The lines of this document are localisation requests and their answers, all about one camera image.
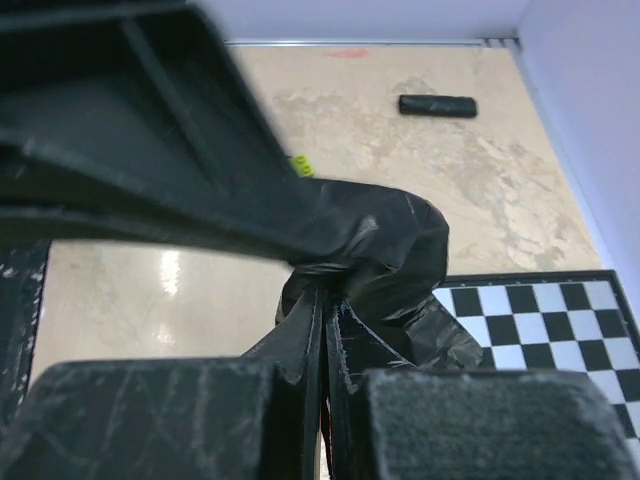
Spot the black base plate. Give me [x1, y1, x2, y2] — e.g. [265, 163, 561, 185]
[0, 242, 50, 432]

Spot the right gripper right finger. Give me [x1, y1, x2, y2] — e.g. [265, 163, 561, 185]
[325, 303, 639, 479]

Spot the black white chessboard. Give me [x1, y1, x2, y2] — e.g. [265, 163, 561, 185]
[435, 270, 639, 447]

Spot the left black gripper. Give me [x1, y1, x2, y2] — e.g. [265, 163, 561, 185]
[0, 0, 361, 266]

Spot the black trash bag roll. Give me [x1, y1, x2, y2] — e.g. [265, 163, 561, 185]
[398, 94, 478, 119]

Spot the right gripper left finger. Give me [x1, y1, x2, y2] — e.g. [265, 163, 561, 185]
[1, 287, 323, 479]

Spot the colourful toy block car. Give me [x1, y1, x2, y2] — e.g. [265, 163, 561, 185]
[289, 155, 315, 177]

